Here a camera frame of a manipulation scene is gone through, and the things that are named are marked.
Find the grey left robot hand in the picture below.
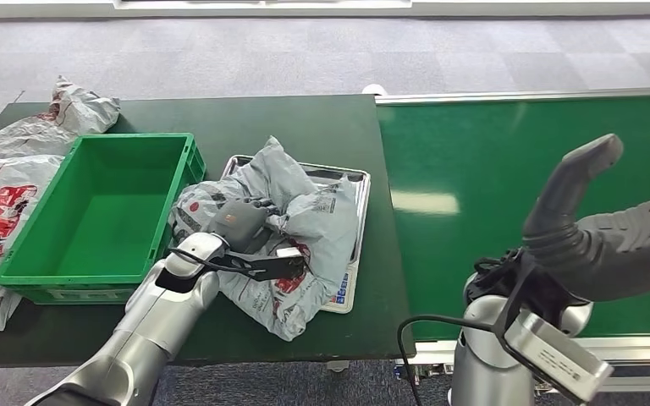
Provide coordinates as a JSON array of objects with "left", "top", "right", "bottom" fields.
[{"left": 210, "top": 199, "right": 274, "bottom": 254}]

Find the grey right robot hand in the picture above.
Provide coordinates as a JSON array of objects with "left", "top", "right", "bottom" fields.
[{"left": 521, "top": 133, "right": 650, "bottom": 304}]

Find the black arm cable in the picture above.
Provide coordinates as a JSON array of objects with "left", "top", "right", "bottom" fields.
[
  {"left": 167, "top": 246, "right": 262, "bottom": 277},
  {"left": 396, "top": 314, "right": 497, "bottom": 406}
]

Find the electronic scale with steel tray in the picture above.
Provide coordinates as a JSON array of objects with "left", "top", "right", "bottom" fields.
[{"left": 220, "top": 155, "right": 372, "bottom": 315}]

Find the white mailer bag red print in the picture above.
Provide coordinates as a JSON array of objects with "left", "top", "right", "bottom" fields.
[{"left": 0, "top": 155, "right": 66, "bottom": 273}]

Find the crumpled grey plastic mailer bag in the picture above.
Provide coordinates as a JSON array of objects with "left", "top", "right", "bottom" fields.
[{"left": 0, "top": 75, "right": 121, "bottom": 162}]

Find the green plastic crate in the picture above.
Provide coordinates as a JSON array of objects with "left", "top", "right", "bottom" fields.
[{"left": 0, "top": 132, "right": 207, "bottom": 306}]

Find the grey courier bag package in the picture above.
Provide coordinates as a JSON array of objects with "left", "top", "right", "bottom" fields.
[{"left": 168, "top": 135, "right": 360, "bottom": 343}]

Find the green conveyor belt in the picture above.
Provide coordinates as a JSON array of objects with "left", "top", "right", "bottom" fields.
[{"left": 375, "top": 86, "right": 650, "bottom": 393}]

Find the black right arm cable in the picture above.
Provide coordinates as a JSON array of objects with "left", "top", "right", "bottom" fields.
[{"left": 396, "top": 314, "right": 497, "bottom": 406}]

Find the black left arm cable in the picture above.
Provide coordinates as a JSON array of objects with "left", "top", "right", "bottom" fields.
[{"left": 167, "top": 246, "right": 262, "bottom": 277}]

